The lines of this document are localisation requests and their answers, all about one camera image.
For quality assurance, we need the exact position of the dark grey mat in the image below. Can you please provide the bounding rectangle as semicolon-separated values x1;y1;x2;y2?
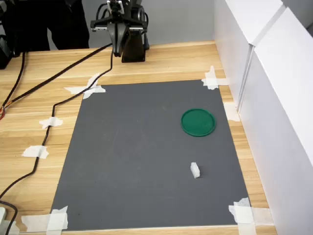
50;79;252;232

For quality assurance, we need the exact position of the thick black cable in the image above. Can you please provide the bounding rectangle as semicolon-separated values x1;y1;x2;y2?
0;43;113;120

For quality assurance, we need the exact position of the small white plastic terminal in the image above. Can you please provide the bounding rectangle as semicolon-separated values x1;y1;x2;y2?
190;162;201;180

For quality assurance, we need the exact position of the thin black camera cable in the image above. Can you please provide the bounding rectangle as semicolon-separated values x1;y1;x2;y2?
0;43;114;199

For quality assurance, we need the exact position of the small white camera box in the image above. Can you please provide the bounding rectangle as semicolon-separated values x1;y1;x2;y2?
106;0;123;13

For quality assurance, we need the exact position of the person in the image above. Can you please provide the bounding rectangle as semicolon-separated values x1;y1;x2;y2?
0;0;90;51

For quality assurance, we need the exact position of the white partition panel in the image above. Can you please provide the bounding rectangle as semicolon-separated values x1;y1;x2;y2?
212;0;287;112
237;6;313;235

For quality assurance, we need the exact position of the round green lid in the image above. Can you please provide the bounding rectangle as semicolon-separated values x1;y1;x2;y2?
180;108;217;138

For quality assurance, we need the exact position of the black device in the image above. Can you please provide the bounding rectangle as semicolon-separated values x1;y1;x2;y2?
0;34;14;71

